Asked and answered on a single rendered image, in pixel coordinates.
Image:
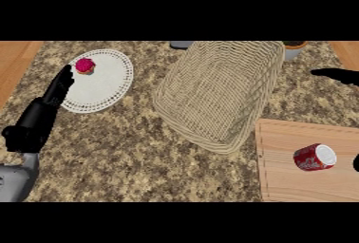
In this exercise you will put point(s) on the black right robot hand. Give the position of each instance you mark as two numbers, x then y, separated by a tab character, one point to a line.
342	75

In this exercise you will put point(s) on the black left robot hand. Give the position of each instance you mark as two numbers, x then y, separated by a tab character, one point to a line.
35	120

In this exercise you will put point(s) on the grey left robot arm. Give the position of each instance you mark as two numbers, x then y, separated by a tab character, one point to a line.
16	180

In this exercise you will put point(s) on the red soda can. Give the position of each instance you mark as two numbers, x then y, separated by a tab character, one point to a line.
315	157

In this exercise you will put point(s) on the beige wicker basket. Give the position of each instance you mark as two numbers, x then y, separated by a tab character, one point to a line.
219	95

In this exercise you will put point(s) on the light wooden cutting board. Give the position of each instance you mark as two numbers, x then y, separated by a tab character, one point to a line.
311	164

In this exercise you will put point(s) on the white pot with plant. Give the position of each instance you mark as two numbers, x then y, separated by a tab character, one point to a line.
293	49

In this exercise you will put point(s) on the white round lace placemat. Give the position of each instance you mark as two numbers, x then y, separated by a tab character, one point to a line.
98	80

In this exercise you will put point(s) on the pink frosted cupcake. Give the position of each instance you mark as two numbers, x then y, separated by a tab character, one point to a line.
86	66

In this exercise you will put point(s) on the dark grey object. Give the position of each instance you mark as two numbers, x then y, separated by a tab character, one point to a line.
181	44

